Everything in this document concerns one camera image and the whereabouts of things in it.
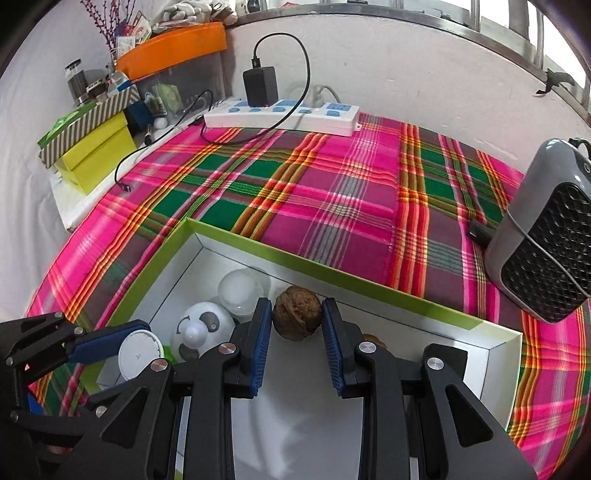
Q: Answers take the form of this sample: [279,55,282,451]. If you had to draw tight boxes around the bundle of printed packets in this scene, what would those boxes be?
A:
[113,11,153,51]

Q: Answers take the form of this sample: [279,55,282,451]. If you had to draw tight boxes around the white power strip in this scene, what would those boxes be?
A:
[203,97,361,138]

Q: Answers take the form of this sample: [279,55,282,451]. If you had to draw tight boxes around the green and white cardboard box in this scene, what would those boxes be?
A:
[74,217,525,480]

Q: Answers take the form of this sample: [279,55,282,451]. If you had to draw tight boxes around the glass jar with dark lid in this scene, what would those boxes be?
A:
[64,59,88,104]

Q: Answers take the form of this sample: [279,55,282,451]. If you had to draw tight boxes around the storage bin with orange lid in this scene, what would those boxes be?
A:
[115,22,229,116]

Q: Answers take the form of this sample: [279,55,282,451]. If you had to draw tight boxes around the black charging cable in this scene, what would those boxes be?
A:
[115,32,311,192]

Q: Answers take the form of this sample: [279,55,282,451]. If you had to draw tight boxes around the black hook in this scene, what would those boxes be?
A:
[536,69,578,97]

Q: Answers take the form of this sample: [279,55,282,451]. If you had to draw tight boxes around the white round ball gadget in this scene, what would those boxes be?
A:
[170,301,236,361]

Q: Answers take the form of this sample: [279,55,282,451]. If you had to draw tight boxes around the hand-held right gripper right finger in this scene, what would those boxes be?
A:
[322,298,539,480]

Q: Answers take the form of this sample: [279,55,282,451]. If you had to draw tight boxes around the grey space heater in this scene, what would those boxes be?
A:
[485,137,591,324]

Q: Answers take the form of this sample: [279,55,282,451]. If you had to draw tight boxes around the grey zigzag striped box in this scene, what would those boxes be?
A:
[38,85,140,168]

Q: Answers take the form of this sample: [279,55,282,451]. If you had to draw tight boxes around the black power adapter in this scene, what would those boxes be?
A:
[243,67,279,108]

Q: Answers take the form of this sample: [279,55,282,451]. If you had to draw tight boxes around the purple flower branches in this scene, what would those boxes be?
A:
[81,0,137,49]

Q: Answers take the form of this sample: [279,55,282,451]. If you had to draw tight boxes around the translucent white jar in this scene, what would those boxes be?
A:
[217,269,266,317]

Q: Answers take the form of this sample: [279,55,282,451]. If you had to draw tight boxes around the white disc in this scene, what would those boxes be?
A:
[117,330,178,384]

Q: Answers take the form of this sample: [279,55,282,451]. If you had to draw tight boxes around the pile of white plastic bags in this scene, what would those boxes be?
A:
[152,0,238,28]

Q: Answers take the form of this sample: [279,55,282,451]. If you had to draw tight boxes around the yellow-green shoe box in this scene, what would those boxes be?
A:
[53,112,137,195]

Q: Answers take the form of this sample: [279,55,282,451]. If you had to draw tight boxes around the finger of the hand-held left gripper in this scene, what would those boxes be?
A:
[0,312,151,384]
[11,392,105,448]

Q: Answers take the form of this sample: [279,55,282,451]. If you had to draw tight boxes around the black heater plug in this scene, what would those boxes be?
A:
[468,220,494,245]

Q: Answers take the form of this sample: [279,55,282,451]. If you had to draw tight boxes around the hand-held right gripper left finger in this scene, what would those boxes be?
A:
[46,298,273,480]

